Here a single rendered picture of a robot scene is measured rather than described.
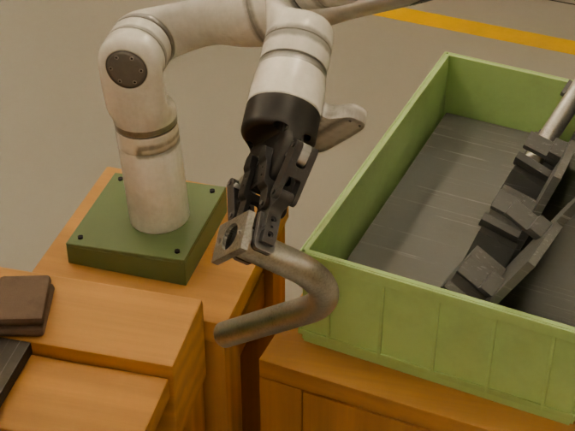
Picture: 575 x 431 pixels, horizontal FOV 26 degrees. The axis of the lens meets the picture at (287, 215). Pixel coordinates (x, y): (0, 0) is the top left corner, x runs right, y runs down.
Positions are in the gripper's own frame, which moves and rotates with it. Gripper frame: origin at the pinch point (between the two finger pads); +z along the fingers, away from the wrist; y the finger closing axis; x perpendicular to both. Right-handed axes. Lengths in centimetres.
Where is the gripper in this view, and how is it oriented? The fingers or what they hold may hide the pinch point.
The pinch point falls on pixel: (255, 239)
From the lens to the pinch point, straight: 117.7
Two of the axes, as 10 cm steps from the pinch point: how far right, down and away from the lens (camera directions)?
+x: 8.3, 3.8, 4.2
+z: -1.8, 8.8, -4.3
